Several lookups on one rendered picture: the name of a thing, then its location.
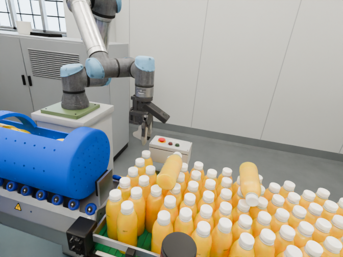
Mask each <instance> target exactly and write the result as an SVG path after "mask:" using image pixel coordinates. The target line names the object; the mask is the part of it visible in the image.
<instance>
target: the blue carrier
mask: <svg viewBox="0 0 343 257"><path fill-rule="evenodd" d="M13 116H14V117H16V118H18V119H19V120H20V121H21V122H22V123H20V122H16V121H11V120H6V119H4V118H7V117H13ZM0 123H3V124H7V125H12V126H14V127H16V128H18V129H23V130H26V131H28V132H30V133H31V134H28V133H24V132H19V131H15V130H11V129H7V128H3V127H0V177H1V178H4V179H8V180H10V181H14V182H17V183H21V184H24V185H28V186H31V187H35V188H38V189H42V190H46V191H49V192H53V193H56V194H59V195H63V196H66V197H70V198H73V199H83V198H86V197H88V196H89V195H90V194H92V193H93V192H94V191H95V181H96V180H97V179H98V178H99V177H100V176H101V175H102V174H103V173H104V172H105V171H106V170H107V167H108V164H109V159H110V143H109V139H108V137H107V135H106V134H105V133H104V132H103V131H101V130H99V129H95V128H90V127H85V126H84V127H79V128H77V129H75V130H73V131H72V132H71V133H66V132H61V131H57V130H52V129H49V128H44V127H39V126H37V125H36V123H35V122H34V121H33V120H32V119H31V118H30V117H29V116H27V115H24V114H21V113H16V112H11V111H0ZM57 139H64V140H63V141H60V140H57Z"/></svg>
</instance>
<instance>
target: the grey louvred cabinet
mask: <svg viewBox="0 0 343 257"><path fill-rule="evenodd" d="M108 55H109V58H125V57H129V44H128V43H118V42H109V48H108ZM87 59H88V55H87V52H86V49H85V46H84V44H83V41H82V40H81V39H79V38H69V37H42V36H34V35H23V34H18V32H10V31H1V30H0V111H11V112H16V113H21V114H24V115H27V116H29V117H30V118H31V119H32V116H31V113H33V112H36V111H39V110H40V109H43V108H46V107H48V106H51V105H54V104H56V103H59V102H61V100H62V95H63V90H62V82H61V77H60V68H61V67H62V66H64V65H68V64H82V65H83V66H84V67H85V62H86V60H87ZM85 93H86V95H87V98H88V100H89V101H91V102H97V103H101V104H107V105H113V106H114V111H113V112H112V113H111V117H112V143H113V162H114V161H115V160H116V159H117V158H118V157H119V156H120V155H121V153H122V152H123V151H124V150H125V149H126V148H127V147H128V142H129V77H125V78H112V79H111V82H110V84H109V85H107V86H103V87H86V88H85Z"/></svg>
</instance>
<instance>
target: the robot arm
mask: <svg viewBox="0 0 343 257"><path fill-rule="evenodd" d="M66 4H67V7H68V9H69V10H70V12H72V13H73V16H74V18H75V21H76V24H77V27H78V30H79V32H80V35H81V38H82V41H83V44H84V46H85V49H86V52H87V55H88V59H87V60H86V62H85V67H84V66H83V65H82V64H68V65H64V66H62V67H61V68H60V77H61V82H62V90H63V95H62V100H61V107H62V108H64V109H67V110H80V109H85V108H87V107H89V100H88V98H87V95H86V93H85V88H86V87H103V86H107V85H109V84H110V82H111V79H112V78H125V77H132V78H134V79H135V94H134V95H133V96H131V100H133V107H132V108H130V111H129V123H133V124H135V125H139V124H141V125H140V126H139V127H138V131H135V132H133V136H134V137H136V138H138V139H140V140H141V141H142V145H143V146H144V145H145V144H146V138H147V140H149V139H150V137H151V133H152V128H153V116H154V117H156V118H157V119H158V120H160V121H161V122H162V123H166V122H167V121H168V119H169V118H170V116H169V115H168V114H167V113H165V112H164V111H163V110H161V109H160V108H159V107H157V106H156V105H155V104H153V103H152V102H151V101H152V100H153V96H154V75H155V59H154V58H153V57H149V56H136V58H135V59H134V58H131V57H125V58H109V55H108V48H109V39H110V30H111V21H112V20H113V19H115V14H116V13H119V12H120V11H121V6H122V1H121V0H66ZM147 134H148V135H147Z"/></svg>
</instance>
